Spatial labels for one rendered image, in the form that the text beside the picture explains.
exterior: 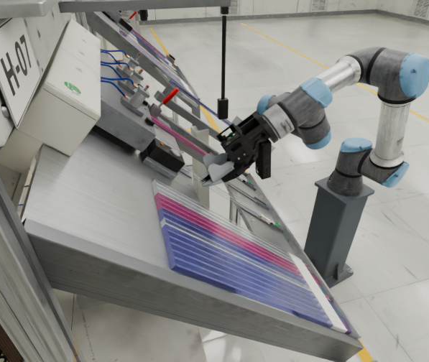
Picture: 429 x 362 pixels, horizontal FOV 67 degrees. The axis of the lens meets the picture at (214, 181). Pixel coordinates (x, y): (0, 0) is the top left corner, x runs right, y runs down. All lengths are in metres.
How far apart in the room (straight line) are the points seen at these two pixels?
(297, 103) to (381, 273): 1.42
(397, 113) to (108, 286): 1.03
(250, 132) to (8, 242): 0.57
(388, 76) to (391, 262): 1.24
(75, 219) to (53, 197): 0.04
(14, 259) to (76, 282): 0.10
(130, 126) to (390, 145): 0.94
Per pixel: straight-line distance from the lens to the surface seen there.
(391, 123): 1.24
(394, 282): 2.02
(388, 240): 2.24
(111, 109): 0.63
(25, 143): 0.52
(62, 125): 0.50
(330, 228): 1.62
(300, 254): 0.96
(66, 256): 0.37
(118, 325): 0.96
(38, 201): 0.41
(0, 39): 0.29
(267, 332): 0.60
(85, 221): 0.42
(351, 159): 1.44
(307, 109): 0.78
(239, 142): 0.75
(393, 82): 1.13
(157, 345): 0.91
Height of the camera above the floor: 1.42
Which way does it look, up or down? 35 degrees down
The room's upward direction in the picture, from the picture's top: straight up
